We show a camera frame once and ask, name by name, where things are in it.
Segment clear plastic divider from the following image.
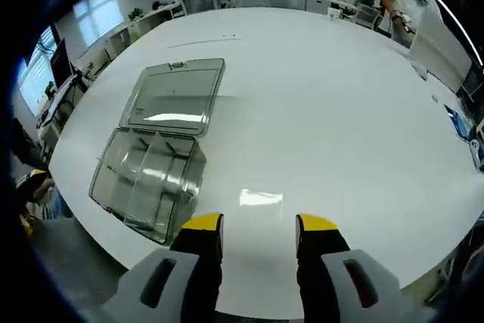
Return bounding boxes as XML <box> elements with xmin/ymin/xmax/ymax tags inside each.
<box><xmin>240</xmin><ymin>186</ymin><xmax>285</xmax><ymax>222</ymax></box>
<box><xmin>141</xmin><ymin>166</ymin><xmax>194</xmax><ymax>190</ymax></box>
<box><xmin>123</xmin><ymin>132</ymin><xmax>163</xmax><ymax>224</ymax></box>

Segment window with blinds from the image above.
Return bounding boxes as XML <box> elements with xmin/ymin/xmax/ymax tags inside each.
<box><xmin>73</xmin><ymin>0</ymin><xmax>124</xmax><ymax>42</ymax></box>
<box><xmin>18</xmin><ymin>31</ymin><xmax>57</xmax><ymax>116</ymax></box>

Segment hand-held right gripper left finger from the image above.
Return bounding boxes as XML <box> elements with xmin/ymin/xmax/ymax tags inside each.
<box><xmin>88</xmin><ymin>213</ymin><xmax>225</xmax><ymax>323</ymax></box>

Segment small white object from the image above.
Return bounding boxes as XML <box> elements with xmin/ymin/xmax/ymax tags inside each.
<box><xmin>411</xmin><ymin>61</ymin><xmax>429</xmax><ymax>81</ymax></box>

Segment white cabinet counter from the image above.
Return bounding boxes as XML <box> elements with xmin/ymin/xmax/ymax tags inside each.
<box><xmin>105</xmin><ymin>0</ymin><xmax>190</xmax><ymax>55</ymax></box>

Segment grey transparent dual guide fixture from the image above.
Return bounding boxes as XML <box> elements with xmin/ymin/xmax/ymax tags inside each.
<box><xmin>88</xmin><ymin>57</ymin><xmax>227</xmax><ymax>245</ymax></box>

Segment blue flat object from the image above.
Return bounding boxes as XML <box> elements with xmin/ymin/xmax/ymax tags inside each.
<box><xmin>444</xmin><ymin>104</ymin><xmax>484</xmax><ymax>138</ymax></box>

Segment person's left hand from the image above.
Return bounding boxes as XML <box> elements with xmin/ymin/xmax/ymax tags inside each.
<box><xmin>32</xmin><ymin>177</ymin><xmax>57</xmax><ymax>205</ymax></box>

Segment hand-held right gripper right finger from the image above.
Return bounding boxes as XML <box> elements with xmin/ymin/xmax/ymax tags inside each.
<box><xmin>295</xmin><ymin>213</ymin><xmax>434</xmax><ymax>323</ymax></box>

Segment person's blue jeans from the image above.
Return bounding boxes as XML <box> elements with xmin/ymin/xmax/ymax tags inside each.
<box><xmin>47</xmin><ymin>186</ymin><xmax>75</xmax><ymax>220</ymax></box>

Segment grey mesh chair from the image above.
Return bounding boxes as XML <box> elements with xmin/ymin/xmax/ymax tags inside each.
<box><xmin>32</xmin><ymin>219</ymin><xmax>132</xmax><ymax>311</ymax></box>

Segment white side desk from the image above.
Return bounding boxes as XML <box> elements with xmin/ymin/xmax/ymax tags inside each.
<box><xmin>36</xmin><ymin>73</ymin><xmax>92</xmax><ymax>138</ymax></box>

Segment dark computer monitor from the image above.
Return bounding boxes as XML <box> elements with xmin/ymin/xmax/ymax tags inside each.
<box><xmin>51</xmin><ymin>38</ymin><xmax>76</xmax><ymax>90</ymax></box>

